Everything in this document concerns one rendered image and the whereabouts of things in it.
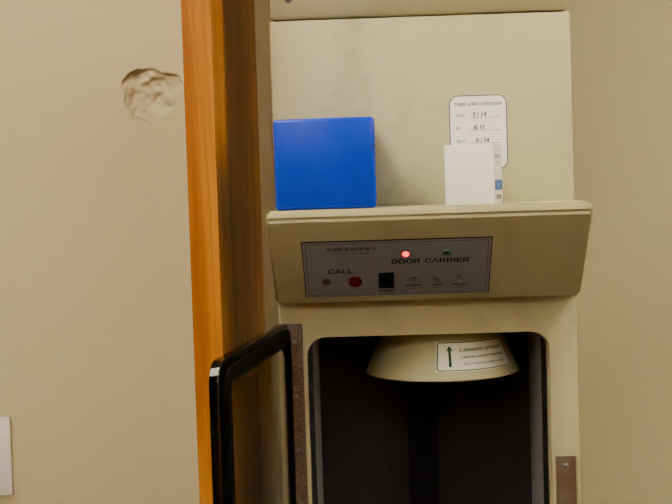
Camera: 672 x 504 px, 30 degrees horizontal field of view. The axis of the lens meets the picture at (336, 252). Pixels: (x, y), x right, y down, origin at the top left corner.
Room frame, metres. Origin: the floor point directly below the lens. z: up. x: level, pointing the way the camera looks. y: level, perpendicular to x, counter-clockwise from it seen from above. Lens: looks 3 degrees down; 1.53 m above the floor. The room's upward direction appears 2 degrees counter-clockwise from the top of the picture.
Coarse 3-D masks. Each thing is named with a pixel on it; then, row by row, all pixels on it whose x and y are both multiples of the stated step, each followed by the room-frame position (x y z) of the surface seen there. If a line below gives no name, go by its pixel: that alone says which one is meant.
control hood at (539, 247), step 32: (288, 224) 1.24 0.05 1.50; (320, 224) 1.24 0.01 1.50; (352, 224) 1.24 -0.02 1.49; (384, 224) 1.24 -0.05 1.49; (416, 224) 1.24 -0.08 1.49; (448, 224) 1.24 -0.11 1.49; (480, 224) 1.24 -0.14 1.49; (512, 224) 1.24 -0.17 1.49; (544, 224) 1.24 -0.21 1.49; (576, 224) 1.24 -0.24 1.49; (288, 256) 1.27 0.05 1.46; (512, 256) 1.27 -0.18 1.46; (544, 256) 1.27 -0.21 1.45; (576, 256) 1.27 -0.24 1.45; (288, 288) 1.30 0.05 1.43; (512, 288) 1.30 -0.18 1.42; (544, 288) 1.30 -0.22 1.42; (576, 288) 1.30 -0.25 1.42
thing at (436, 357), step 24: (384, 336) 1.42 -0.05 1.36; (408, 336) 1.39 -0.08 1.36; (432, 336) 1.38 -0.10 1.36; (456, 336) 1.37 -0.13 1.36; (480, 336) 1.38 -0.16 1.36; (504, 336) 1.43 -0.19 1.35; (384, 360) 1.40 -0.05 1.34; (408, 360) 1.37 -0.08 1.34; (432, 360) 1.36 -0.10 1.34; (456, 360) 1.36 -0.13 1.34; (480, 360) 1.37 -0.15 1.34; (504, 360) 1.39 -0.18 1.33
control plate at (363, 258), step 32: (320, 256) 1.27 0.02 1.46; (352, 256) 1.27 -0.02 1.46; (384, 256) 1.27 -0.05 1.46; (416, 256) 1.27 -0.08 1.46; (448, 256) 1.27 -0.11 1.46; (480, 256) 1.27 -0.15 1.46; (320, 288) 1.30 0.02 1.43; (352, 288) 1.30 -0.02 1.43; (384, 288) 1.30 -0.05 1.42; (416, 288) 1.30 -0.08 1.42; (448, 288) 1.30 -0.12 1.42; (480, 288) 1.30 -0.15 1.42
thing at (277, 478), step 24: (216, 360) 1.05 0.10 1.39; (216, 384) 1.03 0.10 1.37; (240, 384) 1.11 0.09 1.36; (264, 384) 1.20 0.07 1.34; (216, 408) 1.03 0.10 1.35; (240, 408) 1.10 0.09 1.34; (264, 408) 1.20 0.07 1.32; (216, 432) 1.03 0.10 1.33; (240, 432) 1.10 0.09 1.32; (264, 432) 1.20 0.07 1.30; (216, 456) 1.03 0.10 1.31; (240, 456) 1.10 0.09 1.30; (264, 456) 1.19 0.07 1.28; (288, 456) 1.31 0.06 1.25; (216, 480) 1.03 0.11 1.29; (240, 480) 1.09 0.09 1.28; (264, 480) 1.19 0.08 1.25; (288, 480) 1.30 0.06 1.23
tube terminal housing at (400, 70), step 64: (320, 64) 1.35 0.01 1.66; (384, 64) 1.34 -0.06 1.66; (448, 64) 1.34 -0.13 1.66; (512, 64) 1.34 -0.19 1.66; (384, 128) 1.34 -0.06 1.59; (448, 128) 1.34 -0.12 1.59; (512, 128) 1.34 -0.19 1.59; (384, 192) 1.34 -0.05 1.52; (512, 192) 1.34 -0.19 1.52; (320, 320) 1.35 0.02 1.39; (384, 320) 1.34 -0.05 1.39; (448, 320) 1.34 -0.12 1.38; (512, 320) 1.34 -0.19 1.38; (576, 320) 1.34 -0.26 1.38; (576, 384) 1.34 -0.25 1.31; (576, 448) 1.34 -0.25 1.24
